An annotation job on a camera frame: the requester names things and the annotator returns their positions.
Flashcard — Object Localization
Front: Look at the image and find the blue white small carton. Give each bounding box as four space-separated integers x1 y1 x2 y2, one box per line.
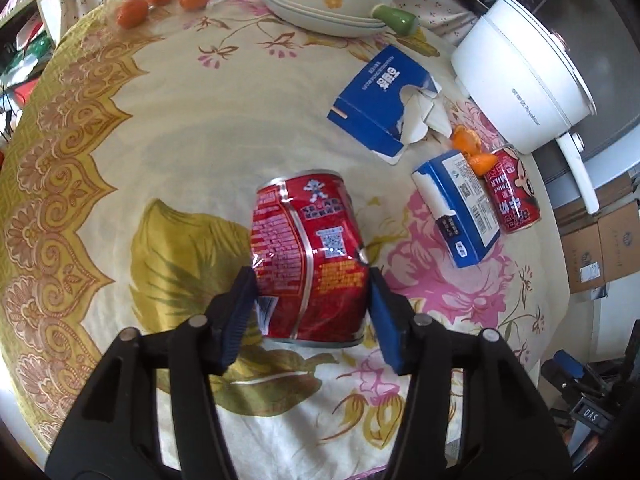
411 150 500 269

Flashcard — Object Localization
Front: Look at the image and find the floral tablecloth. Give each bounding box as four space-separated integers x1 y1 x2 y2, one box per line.
1 0 570 448

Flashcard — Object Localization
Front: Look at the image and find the orange peel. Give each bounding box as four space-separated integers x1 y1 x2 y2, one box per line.
450 125 498 177

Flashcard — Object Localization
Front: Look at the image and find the cardboard box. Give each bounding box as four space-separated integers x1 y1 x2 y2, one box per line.
561 200 640 294

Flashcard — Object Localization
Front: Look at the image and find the red cartoon milk can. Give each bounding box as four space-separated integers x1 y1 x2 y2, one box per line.
484 145 541 233

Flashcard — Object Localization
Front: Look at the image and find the white electric pot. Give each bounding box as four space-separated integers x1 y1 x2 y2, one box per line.
451 0 600 214

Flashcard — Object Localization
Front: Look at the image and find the white plates stack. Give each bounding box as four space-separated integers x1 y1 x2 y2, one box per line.
262 0 387 38

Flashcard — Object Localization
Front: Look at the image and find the small orange left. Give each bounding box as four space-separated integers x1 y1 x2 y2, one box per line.
116 0 149 29

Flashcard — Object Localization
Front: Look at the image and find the blue tissue box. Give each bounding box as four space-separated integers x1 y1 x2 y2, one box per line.
328 46 452 165

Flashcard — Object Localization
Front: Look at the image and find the crushed red can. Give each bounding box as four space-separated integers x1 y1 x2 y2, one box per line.
250 169 369 348

